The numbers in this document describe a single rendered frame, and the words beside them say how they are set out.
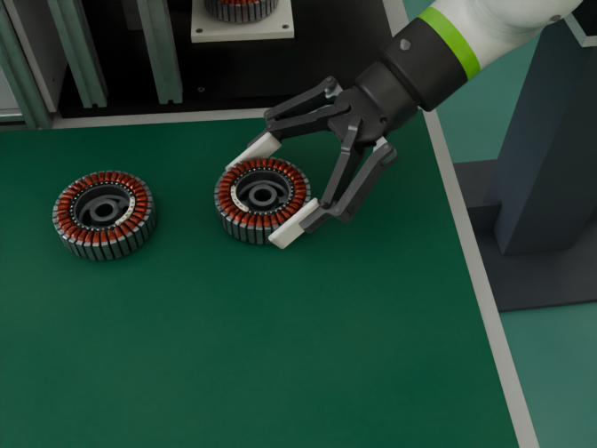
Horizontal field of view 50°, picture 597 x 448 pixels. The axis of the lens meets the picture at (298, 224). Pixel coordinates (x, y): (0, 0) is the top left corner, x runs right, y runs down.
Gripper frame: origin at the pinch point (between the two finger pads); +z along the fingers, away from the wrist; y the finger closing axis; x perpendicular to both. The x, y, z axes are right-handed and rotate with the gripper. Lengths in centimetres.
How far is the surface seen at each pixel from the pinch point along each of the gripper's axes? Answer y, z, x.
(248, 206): 0.1, 2.1, 0.5
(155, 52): 20.9, -0.3, 9.4
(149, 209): 3.5, 10.4, 7.5
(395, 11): 27.0, -30.3, -20.0
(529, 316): -3, -18, -99
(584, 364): -18, -20, -101
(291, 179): 0.0, -3.8, -0.6
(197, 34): 31.5, -4.6, -1.3
